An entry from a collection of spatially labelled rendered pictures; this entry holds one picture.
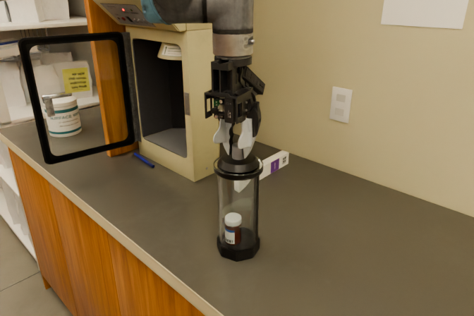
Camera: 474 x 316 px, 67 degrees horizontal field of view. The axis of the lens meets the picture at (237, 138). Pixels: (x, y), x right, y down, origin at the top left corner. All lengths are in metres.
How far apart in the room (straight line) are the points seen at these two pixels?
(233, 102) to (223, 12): 0.16
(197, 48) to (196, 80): 0.09
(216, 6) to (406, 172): 0.82
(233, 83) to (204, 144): 0.51
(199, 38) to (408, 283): 0.80
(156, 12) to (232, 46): 0.14
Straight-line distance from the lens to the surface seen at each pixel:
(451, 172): 1.20
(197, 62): 1.07
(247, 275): 0.84
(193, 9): 0.65
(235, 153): 0.76
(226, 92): 0.67
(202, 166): 1.18
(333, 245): 0.94
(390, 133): 1.21
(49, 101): 1.23
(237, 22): 0.65
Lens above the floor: 1.51
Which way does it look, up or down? 22 degrees down
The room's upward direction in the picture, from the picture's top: straight up
